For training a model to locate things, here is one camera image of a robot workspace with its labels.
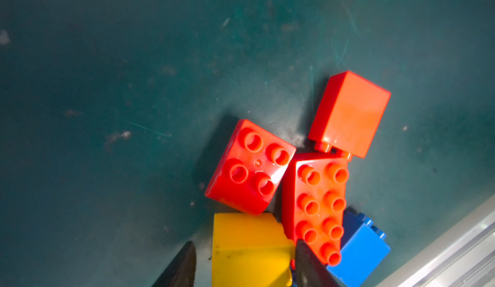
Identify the yellow lego brick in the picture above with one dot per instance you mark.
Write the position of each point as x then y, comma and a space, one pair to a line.
250, 251

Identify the blue lego brick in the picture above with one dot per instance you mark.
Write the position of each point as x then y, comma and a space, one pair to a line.
363, 248

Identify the aluminium front rail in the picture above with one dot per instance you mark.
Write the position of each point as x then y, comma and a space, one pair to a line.
462, 256

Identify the red long lego brick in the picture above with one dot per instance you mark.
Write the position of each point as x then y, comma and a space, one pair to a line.
313, 203

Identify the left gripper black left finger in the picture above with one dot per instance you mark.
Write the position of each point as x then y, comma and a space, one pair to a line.
181, 271

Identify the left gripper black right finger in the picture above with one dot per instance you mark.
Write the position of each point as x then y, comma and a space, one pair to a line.
309, 271

